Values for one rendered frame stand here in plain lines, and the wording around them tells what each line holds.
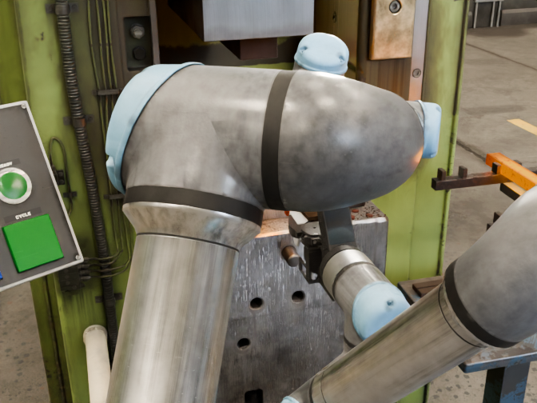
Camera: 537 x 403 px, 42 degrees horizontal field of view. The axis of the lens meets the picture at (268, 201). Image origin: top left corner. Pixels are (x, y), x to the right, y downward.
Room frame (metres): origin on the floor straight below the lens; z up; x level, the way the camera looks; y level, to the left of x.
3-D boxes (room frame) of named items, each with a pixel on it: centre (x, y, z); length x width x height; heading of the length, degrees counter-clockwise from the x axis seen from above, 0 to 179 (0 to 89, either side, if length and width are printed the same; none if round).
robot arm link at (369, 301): (0.80, -0.14, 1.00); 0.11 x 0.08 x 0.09; 16
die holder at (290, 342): (1.47, 0.02, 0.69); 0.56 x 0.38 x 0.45; 16
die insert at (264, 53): (1.50, 0.06, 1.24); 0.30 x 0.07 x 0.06; 16
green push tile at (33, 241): (0.99, 0.37, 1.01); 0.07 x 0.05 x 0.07; 131
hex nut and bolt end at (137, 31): (1.34, 0.24, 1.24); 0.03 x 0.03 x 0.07; 16
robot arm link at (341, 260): (0.88, -0.12, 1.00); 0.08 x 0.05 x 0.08; 106
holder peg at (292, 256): (1.18, -0.04, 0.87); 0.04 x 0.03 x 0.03; 16
